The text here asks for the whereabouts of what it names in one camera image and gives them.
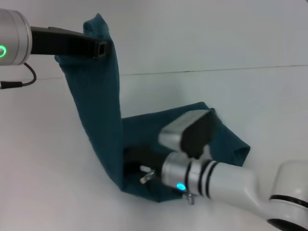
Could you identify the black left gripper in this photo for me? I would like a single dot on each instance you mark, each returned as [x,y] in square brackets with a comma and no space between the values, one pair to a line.
[62,44]

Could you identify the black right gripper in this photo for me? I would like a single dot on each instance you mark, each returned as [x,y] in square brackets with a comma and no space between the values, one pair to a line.
[146,158]

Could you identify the teal T-shirt with FREE print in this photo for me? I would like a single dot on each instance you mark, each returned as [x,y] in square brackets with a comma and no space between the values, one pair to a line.
[96,108]

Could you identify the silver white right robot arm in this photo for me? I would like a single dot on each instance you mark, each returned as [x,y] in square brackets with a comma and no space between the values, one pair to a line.
[228,185]

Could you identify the knurled silver right clamp screw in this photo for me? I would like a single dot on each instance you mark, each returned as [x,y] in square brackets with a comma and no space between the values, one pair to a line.
[190,198]

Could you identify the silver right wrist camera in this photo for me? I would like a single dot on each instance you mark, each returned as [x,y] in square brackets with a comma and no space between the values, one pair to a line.
[190,134]

